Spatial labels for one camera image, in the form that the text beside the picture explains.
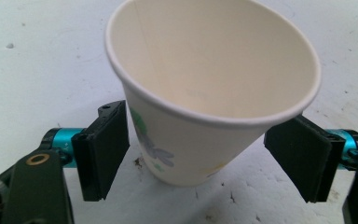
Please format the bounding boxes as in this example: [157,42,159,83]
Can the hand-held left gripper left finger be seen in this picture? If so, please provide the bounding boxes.
[41,99,131,203]

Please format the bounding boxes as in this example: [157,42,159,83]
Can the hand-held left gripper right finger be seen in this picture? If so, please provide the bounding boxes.
[263,115,358,203]

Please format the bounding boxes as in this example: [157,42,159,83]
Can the white printed paper cup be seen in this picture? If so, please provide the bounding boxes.
[103,0,323,188]

